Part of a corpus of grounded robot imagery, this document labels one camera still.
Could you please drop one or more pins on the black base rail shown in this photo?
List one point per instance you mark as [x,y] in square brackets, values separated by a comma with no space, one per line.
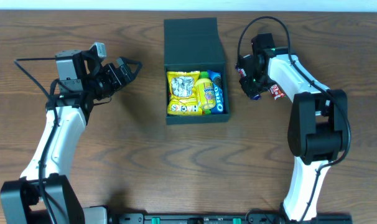
[253,218]

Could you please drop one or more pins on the purple Dairy Milk bar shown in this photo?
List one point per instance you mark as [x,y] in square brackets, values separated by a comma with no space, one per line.
[248,84]

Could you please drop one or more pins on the yellow Mentos gum bottle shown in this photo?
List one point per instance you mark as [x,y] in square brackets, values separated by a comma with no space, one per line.
[205,93]

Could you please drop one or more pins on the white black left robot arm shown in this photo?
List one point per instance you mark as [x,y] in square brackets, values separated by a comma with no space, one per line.
[43,193]

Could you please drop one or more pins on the green red KitKat Milo bar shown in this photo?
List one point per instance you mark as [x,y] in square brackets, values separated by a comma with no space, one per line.
[276,92]

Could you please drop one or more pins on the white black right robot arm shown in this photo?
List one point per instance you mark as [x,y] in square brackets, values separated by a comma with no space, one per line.
[317,130]

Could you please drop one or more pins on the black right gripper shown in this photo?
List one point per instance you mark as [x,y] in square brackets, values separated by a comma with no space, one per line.
[248,88]

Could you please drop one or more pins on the yellow Hacks candy bag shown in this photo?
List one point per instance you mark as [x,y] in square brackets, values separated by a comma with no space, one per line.
[182,94]

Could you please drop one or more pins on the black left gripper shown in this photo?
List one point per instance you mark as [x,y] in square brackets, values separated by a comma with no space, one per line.
[117,73]

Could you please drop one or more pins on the dark green box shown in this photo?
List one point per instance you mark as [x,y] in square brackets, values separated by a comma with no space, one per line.
[194,45]

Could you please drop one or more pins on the blue Oreo cookie pack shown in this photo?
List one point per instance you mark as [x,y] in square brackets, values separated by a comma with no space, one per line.
[216,79]

